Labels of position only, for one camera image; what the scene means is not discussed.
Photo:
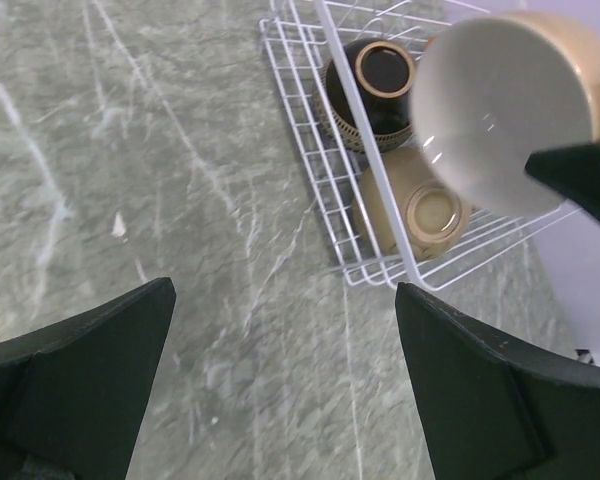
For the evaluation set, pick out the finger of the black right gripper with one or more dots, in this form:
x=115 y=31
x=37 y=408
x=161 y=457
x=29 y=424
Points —
x=572 y=171

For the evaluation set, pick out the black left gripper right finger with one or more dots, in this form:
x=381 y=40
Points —
x=493 y=406

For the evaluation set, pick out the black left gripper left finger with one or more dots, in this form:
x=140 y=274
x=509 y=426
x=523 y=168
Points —
x=73 y=394

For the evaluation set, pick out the cream floral bowl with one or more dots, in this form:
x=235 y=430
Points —
x=491 y=90

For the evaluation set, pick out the plain beige bowl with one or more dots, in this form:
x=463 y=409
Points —
x=434 y=217

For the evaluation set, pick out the black patterned bowl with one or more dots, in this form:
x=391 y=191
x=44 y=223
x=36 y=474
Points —
x=384 y=73

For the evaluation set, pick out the white wire dish rack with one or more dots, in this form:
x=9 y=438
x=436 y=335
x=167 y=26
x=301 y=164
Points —
x=298 y=38

